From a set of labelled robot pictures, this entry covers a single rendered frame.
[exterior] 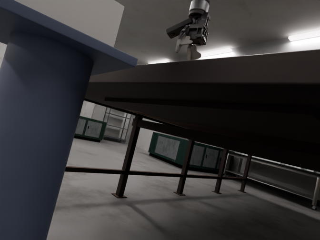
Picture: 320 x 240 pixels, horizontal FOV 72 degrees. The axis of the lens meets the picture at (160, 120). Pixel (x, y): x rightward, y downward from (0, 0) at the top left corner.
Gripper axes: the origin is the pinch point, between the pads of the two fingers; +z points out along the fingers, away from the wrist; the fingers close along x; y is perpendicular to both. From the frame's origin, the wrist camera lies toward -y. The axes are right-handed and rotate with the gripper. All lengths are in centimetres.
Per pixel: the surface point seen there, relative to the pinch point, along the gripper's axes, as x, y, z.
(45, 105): -53, 1, 31
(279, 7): 326, 2, -236
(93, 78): -18.6, -26.1, 16.4
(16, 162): -55, -1, 42
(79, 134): 392, -465, 89
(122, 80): -24.7, -6.7, 17.5
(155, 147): 501, -262, 75
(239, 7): 320, -66, -236
